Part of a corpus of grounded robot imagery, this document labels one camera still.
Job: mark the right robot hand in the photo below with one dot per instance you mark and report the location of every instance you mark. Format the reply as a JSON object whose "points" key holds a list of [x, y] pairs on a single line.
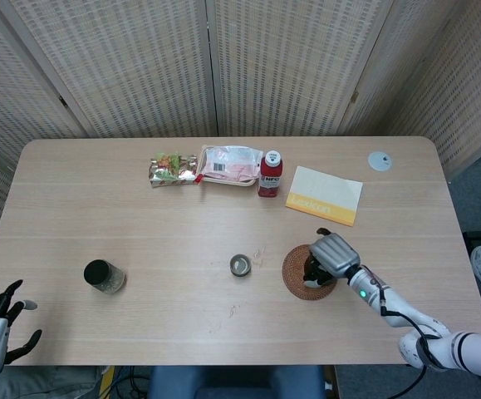
{"points": [[335, 255]]}

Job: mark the black teapot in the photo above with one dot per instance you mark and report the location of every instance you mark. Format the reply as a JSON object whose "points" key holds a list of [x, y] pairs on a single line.
{"points": [[311, 275]]}

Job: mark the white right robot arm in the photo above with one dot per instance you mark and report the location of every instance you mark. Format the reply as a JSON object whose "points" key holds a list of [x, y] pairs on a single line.
{"points": [[472, 349]]}

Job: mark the woven rattan coaster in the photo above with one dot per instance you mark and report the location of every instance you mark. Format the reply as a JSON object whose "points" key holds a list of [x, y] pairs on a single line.
{"points": [[293, 274]]}

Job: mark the grey fabric cover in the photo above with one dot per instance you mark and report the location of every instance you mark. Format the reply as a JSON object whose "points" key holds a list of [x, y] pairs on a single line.
{"points": [[36, 384]]}

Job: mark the yellow white Lexicon book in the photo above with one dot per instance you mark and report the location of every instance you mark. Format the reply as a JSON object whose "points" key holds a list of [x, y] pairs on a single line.
{"points": [[327, 191]]}

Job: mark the dark ceramic teacup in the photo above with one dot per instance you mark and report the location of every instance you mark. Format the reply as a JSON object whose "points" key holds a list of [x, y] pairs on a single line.
{"points": [[240, 272]]}

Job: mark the red NFC juice bottle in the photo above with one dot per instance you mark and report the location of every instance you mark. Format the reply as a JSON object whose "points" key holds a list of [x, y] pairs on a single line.
{"points": [[270, 178]]}

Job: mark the glass jar with black lid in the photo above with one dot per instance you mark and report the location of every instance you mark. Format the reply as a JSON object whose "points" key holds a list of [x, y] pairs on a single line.
{"points": [[99, 273]]}

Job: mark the beige food container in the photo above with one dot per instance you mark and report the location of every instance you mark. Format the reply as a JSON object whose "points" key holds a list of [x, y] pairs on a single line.
{"points": [[223, 180]]}

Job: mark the pink plastic bag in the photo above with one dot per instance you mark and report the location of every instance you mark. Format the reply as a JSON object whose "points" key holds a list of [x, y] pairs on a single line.
{"points": [[227, 160]]}

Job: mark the green snack packet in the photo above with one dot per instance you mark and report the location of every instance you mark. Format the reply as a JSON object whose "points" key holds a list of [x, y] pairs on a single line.
{"points": [[171, 162]]}

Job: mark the silver red foil packet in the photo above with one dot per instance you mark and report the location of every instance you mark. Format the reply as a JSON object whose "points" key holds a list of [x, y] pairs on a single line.
{"points": [[161, 179]]}

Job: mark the woven folding screen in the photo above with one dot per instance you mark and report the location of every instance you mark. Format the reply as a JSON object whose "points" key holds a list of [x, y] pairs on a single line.
{"points": [[140, 62]]}

